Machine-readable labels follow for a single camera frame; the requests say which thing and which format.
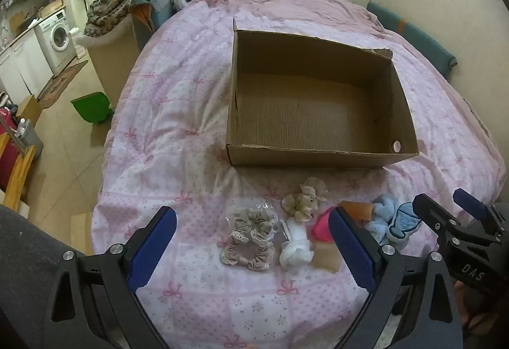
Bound brown cardboard box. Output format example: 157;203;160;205
226;17;420;167

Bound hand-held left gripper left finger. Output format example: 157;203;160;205
42;206;178;349

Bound pink soft toy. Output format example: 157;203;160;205
311;206;338;243

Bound beige scrunchie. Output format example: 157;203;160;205
282;176;329;222

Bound red bag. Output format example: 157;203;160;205
0;106;18;191

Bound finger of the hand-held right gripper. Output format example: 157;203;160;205
453;188;506;238
412;193;458;242

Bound teal and orange cushion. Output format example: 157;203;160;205
129;0;178;49

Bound teal wall pad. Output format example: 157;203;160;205
366;1;458;79

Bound person's grey trouser leg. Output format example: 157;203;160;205
0;204;94;349

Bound packet of beige scrunchies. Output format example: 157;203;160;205
220;206;281;270

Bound beige armchair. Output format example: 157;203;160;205
77;21;140;107

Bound light blue fluffy cloth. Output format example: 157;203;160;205
365;195;398;245

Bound grey container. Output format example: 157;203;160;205
16;120;44;159

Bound wooden chair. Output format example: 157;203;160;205
0;130;37;212

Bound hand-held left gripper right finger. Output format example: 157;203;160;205
328;206;464;349

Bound white washing machine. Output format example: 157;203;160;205
35;9;77;73

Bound brown door mat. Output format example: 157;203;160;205
37;60;89;108

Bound small cardboard floor box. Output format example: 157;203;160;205
18;94;42;127

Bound white soft cloth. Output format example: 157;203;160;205
279;219;315;267

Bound white kitchen cabinets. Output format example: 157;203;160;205
0;29;54;95

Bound pink patterned quilt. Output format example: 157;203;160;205
91;0;502;349

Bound green dustpan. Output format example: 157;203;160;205
71;92;113;124

